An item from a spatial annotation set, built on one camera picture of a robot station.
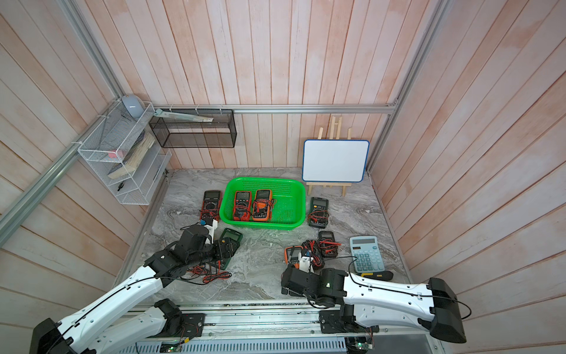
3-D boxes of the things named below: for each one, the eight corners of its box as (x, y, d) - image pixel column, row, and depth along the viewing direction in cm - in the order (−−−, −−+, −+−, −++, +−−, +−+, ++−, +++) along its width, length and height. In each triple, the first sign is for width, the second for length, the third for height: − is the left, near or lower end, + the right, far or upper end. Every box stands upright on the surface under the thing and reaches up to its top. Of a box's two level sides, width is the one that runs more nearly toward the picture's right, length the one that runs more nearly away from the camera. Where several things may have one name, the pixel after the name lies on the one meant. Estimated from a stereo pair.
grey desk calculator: (355, 272, 87) (358, 269, 85) (348, 239, 96) (350, 236, 94) (383, 272, 87) (386, 269, 85) (373, 239, 96) (376, 236, 94)
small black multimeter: (319, 259, 90) (321, 254, 87) (317, 235, 97) (318, 231, 94) (340, 259, 90) (343, 254, 87) (336, 235, 97) (338, 231, 94)
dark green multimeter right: (306, 227, 100) (307, 222, 97) (310, 199, 111) (311, 194, 107) (326, 231, 99) (328, 226, 96) (328, 202, 109) (330, 197, 106)
